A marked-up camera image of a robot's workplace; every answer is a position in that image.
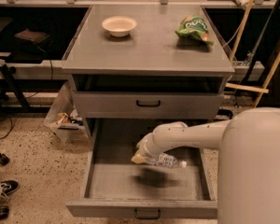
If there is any closed grey upper drawer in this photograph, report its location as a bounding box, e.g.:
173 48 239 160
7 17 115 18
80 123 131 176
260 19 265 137
73 91 224 119

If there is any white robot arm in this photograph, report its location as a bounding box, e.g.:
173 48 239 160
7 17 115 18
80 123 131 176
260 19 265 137
132 107 280 224

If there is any grey drawer cabinet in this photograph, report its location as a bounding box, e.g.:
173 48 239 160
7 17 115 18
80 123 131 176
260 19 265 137
63 4 234 141

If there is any white paper bowl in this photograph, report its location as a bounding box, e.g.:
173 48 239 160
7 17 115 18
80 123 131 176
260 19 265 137
102 16 137 37

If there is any clear plastic storage bin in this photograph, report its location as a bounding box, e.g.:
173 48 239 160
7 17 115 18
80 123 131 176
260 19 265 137
44 82 88 143

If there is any black chair caster wheel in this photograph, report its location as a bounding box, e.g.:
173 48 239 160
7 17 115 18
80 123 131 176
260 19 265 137
0 153 9 166

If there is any open grey bottom drawer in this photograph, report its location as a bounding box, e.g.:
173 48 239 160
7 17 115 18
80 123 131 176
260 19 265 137
66 119 217 219

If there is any wooden stick frame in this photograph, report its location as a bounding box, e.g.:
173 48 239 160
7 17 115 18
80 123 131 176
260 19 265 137
226 0 280 108

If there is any blue label plastic bottle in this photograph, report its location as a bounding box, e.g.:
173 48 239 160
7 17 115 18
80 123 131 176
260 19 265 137
146 153 188 168

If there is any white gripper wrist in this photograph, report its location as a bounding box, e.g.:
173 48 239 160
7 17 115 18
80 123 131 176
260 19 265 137
131 133 159 164

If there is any dark notebook on shelf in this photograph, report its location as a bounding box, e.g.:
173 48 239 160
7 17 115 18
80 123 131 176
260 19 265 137
15 29 49 44

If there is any black and white sneaker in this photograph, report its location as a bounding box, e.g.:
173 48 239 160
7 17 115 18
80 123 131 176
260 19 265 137
0 180 20 199

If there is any green chip bag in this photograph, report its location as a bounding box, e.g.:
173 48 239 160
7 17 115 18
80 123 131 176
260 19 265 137
175 15 214 46

